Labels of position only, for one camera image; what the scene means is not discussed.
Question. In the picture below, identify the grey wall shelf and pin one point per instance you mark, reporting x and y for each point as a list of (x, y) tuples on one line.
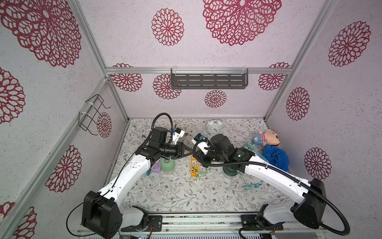
[(211, 81)]

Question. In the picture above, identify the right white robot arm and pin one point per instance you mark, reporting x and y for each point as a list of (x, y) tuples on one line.
[(309, 197)]

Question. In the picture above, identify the black wire rack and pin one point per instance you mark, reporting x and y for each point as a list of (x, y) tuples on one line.
[(96, 121)]

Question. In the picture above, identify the pig plush toy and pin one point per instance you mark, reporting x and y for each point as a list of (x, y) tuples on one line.
[(268, 137)]

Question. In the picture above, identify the teal power strip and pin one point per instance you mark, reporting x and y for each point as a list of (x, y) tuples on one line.
[(257, 151)]

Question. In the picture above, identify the orange power strip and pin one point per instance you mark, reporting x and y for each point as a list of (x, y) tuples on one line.
[(194, 167)]

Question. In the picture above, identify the light green meat grinder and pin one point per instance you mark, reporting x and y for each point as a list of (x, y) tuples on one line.
[(167, 165)]

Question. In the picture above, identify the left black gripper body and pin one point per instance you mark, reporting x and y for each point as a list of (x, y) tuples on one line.
[(169, 150)]

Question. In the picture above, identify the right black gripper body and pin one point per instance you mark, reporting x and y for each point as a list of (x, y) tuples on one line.
[(201, 152)]

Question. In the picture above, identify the white twin-bell alarm clock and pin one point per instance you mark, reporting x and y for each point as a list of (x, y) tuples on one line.
[(214, 126)]

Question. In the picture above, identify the blue cloth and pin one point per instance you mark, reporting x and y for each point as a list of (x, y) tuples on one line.
[(276, 157)]

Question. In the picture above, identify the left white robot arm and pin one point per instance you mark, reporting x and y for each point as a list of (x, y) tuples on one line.
[(101, 213)]

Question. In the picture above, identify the dark green meat grinder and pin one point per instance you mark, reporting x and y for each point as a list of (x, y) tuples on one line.
[(229, 172)]

